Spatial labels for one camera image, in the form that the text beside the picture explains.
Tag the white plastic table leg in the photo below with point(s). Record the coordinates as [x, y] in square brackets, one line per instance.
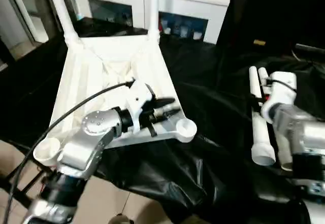
[261, 132]
[61, 5]
[285, 150]
[155, 5]

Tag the white plastic table top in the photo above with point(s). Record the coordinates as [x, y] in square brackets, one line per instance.
[114, 56]

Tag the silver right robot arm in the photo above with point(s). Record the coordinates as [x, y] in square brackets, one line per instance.
[299, 132]

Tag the black mat cover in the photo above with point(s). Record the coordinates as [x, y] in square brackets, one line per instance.
[215, 94]

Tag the small tan block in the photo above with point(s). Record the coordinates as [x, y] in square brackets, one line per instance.
[259, 42]

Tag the long black pole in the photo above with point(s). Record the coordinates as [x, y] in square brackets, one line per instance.
[311, 48]

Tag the small white cup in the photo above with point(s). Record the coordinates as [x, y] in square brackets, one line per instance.
[183, 33]
[166, 30]
[197, 35]

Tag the red item in cabinet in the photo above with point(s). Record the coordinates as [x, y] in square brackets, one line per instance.
[160, 25]

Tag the black metal stand leg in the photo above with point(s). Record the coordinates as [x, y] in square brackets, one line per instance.
[17, 193]

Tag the grey metal rack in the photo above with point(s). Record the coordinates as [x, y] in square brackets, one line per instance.
[33, 10]

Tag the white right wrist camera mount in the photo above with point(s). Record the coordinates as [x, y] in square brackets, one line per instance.
[281, 92]

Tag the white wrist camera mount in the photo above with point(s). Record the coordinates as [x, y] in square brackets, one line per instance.
[138, 94]
[281, 92]

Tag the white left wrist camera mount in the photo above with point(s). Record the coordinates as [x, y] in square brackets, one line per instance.
[138, 94]

